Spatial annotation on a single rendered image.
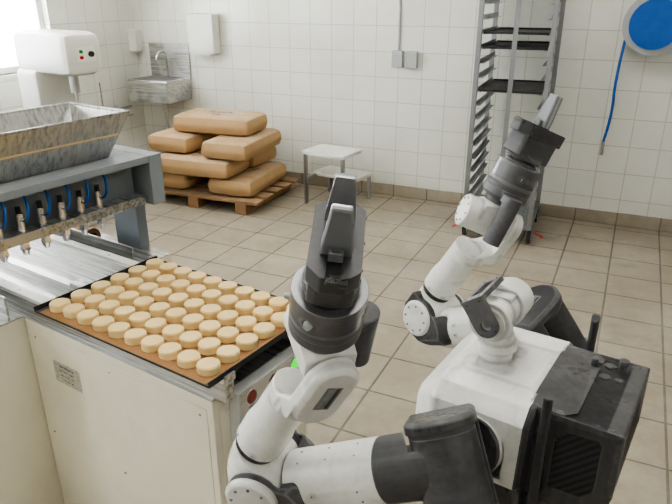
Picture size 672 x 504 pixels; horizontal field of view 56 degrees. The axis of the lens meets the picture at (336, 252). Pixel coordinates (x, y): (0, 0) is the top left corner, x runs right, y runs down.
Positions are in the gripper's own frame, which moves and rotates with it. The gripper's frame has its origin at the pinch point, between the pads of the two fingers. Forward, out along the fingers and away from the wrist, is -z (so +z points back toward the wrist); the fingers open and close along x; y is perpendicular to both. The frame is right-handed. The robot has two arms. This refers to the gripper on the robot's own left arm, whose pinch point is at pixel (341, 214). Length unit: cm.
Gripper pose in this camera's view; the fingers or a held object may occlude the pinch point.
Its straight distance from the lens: 62.3
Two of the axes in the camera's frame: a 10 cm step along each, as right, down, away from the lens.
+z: -1.0, 7.0, 7.1
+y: 9.9, 1.3, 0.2
